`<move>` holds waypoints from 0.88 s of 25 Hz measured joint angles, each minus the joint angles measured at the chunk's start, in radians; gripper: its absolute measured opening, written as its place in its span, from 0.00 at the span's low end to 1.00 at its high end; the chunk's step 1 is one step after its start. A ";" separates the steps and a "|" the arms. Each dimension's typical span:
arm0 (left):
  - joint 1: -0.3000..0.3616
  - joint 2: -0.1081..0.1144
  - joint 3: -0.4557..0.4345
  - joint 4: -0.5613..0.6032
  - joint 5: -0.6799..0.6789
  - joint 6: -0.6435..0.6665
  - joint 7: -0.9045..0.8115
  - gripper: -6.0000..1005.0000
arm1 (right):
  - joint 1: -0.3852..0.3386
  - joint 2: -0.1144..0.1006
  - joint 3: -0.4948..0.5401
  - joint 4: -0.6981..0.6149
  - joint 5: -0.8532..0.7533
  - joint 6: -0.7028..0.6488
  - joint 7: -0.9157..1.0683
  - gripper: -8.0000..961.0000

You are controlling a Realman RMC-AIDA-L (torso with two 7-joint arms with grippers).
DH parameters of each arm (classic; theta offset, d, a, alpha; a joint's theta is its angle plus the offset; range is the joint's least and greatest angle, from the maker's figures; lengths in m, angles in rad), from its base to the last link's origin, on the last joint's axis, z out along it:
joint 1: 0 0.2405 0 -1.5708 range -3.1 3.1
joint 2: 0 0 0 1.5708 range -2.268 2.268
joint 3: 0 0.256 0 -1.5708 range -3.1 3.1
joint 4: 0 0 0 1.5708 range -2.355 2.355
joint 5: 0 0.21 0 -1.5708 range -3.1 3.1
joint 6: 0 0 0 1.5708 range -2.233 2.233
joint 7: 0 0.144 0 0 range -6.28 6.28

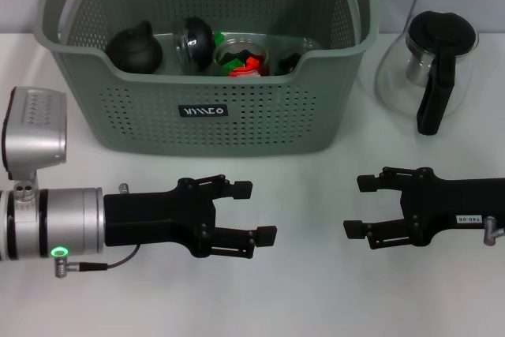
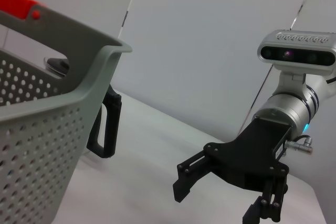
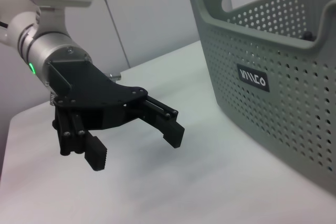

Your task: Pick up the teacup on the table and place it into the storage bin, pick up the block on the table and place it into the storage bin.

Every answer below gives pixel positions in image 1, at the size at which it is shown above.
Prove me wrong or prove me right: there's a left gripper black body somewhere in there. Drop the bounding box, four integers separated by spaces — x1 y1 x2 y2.
103 177 218 258

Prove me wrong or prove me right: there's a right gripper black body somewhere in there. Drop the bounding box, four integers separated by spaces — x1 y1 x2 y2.
398 166 505 249

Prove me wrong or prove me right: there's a glass teacup black base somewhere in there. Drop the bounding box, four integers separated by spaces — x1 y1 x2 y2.
172 16 217 74
212 39 272 77
275 51 307 77

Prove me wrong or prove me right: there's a grey-green perforated storage basket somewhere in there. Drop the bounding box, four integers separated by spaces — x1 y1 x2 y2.
32 0 380 158

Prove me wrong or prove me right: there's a black clay teapot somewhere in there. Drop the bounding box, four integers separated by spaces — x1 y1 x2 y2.
104 20 164 75

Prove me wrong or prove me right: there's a glass teapot black lid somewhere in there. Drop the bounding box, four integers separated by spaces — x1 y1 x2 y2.
374 11 481 136

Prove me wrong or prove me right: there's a right gripper cable plug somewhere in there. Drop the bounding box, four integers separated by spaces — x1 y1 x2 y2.
483 215 505 247

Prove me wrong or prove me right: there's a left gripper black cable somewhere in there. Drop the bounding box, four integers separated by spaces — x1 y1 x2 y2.
53 182 142 280

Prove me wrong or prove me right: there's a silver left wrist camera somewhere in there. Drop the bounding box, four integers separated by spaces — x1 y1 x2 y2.
2 86 69 181

